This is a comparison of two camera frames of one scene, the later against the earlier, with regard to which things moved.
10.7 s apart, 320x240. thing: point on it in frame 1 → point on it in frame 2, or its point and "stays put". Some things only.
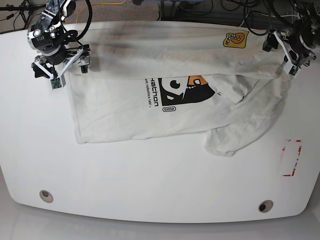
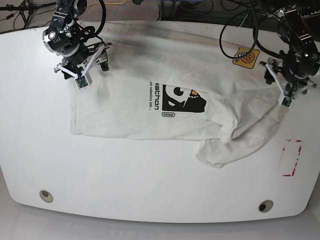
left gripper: x=81 y=58 → x=98 y=54
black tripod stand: x=25 y=10 stays put
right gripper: x=293 y=56 → x=290 y=85
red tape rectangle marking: x=283 y=149 stays put
